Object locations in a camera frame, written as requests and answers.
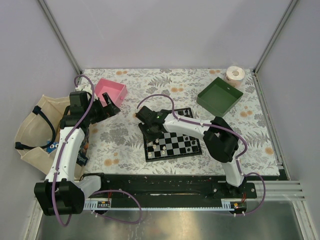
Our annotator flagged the blue printed package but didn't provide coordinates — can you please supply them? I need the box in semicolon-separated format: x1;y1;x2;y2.
45;140;59;153

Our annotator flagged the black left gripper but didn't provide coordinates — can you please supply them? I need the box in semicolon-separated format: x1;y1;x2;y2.
84;92;120;124

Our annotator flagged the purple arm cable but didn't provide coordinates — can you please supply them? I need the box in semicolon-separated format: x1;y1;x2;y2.
51;74;142;228
136;93;267;216

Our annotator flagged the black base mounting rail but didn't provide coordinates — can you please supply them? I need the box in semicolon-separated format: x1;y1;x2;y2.
84;173;257;212

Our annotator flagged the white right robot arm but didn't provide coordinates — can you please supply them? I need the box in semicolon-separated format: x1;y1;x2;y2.
135;106;246;198

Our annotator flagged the aluminium frame post left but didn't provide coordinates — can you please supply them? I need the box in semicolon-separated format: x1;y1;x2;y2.
37;0;82;74

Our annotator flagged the floral patterned table mat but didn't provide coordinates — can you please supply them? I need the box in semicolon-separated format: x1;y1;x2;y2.
79;69;280;176

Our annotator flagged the black and white chessboard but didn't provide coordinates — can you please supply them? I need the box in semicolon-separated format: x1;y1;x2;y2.
142;110;202;163

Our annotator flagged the beige canvas tote bag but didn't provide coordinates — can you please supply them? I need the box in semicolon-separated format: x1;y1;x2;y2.
14;95;70;175

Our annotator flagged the green square tray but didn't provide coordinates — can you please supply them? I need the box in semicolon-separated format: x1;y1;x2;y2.
196;77;244;117

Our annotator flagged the aluminium frame post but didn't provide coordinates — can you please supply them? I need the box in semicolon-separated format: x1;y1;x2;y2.
37;0;82;74
252;0;300;73

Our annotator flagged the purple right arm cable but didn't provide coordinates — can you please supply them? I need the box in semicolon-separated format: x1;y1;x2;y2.
136;93;267;216

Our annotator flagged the toilet paper roll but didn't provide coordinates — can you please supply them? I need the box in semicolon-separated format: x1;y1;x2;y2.
224;66;246;88

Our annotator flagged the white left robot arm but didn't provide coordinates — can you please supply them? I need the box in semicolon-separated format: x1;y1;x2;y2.
34;91;120;216

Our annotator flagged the pink square tray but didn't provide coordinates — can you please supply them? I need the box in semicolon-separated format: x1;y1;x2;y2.
95;78;128;107

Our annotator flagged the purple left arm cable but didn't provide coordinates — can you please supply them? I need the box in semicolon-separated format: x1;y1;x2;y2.
51;74;142;228

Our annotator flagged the aluminium frame post right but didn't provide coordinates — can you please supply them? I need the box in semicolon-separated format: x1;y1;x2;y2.
252;0;300;73

